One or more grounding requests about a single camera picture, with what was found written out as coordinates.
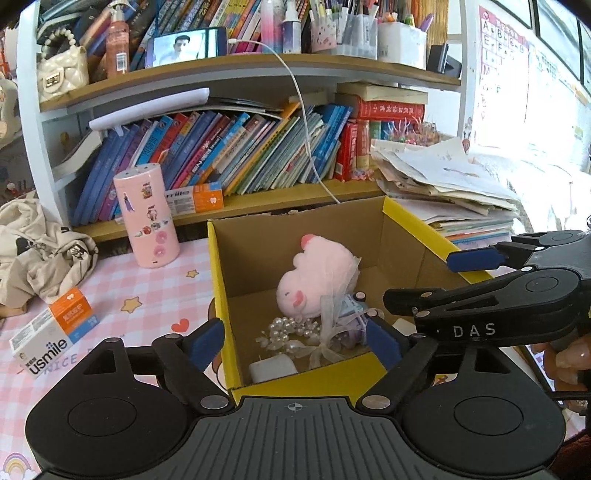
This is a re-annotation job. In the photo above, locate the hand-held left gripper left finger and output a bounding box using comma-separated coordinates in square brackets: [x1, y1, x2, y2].
[82, 318, 236, 415]

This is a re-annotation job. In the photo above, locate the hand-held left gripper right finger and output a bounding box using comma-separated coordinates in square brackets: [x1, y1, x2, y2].
[355, 318, 513, 414]

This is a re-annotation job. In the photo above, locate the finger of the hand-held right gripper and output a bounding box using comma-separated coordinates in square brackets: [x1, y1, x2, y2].
[446, 229, 591, 274]
[384, 268, 583, 319]

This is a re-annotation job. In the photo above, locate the clear tape roll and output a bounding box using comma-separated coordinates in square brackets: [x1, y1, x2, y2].
[341, 293, 384, 324]

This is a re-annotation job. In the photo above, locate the yellow cardboard box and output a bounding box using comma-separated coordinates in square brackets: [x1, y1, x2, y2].
[206, 195, 495, 407]

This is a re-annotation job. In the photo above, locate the white power adapter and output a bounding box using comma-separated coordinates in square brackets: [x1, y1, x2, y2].
[249, 353, 298, 384]

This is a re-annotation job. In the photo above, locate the pearl hair accessory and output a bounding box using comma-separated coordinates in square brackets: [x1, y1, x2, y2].
[255, 295, 370, 370]

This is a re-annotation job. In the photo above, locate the pink plush pig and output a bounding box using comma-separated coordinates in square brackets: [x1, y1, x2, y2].
[276, 234, 361, 319]

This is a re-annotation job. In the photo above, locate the person's right hand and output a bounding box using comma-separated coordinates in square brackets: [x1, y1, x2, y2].
[531, 335, 591, 407]

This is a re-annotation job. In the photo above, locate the stack of papers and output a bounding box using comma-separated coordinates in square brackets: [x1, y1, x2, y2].
[369, 136, 522, 250]

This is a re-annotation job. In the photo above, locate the pink checkered tablecloth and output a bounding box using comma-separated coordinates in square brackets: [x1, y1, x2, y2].
[0, 237, 232, 480]

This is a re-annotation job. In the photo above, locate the pink sticker canister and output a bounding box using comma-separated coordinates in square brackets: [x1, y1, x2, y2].
[113, 162, 181, 269]

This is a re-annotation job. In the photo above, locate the small orange white box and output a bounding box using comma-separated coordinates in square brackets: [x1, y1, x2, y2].
[164, 181, 225, 217]

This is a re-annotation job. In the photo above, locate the orange white toothpaste box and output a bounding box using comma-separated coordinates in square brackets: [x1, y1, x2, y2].
[9, 287, 101, 380]

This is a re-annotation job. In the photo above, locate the beige cloth bag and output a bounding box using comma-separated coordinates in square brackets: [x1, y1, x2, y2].
[0, 190, 99, 308]

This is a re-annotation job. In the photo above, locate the row of colourful books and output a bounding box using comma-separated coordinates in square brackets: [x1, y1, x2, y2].
[71, 95, 426, 227]

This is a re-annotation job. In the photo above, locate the white pen cup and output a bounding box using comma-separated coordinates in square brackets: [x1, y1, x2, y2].
[376, 21, 428, 70]

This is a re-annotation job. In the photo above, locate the white light bar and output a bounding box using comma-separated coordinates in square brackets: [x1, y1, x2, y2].
[88, 88, 211, 132]

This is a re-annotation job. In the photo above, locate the pink pen cup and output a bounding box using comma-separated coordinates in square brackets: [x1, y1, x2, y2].
[310, 18, 340, 54]

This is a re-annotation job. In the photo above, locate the smartphone showing video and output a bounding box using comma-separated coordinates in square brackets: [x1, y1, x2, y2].
[144, 26, 228, 70]

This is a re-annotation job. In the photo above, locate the white quilted handbag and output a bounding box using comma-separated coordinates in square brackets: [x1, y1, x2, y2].
[36, 28, 90, 103]

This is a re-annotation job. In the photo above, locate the pink gradient spray bottle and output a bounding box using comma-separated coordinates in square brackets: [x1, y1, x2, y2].
[261, 0, 282, 54]

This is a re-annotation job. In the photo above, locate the orange pump bottle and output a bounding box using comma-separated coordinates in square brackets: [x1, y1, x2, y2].
[105, 2, 131, 79]

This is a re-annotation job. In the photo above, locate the row of shelf books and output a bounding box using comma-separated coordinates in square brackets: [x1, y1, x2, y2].
[46, 0, 264, 70]

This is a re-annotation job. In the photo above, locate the alphabet wall poster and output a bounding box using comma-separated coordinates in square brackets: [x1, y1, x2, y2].
[468, 4, 591, 153]

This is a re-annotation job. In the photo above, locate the white charging cable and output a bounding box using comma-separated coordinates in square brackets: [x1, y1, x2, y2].
[228, 39, 342, 204]

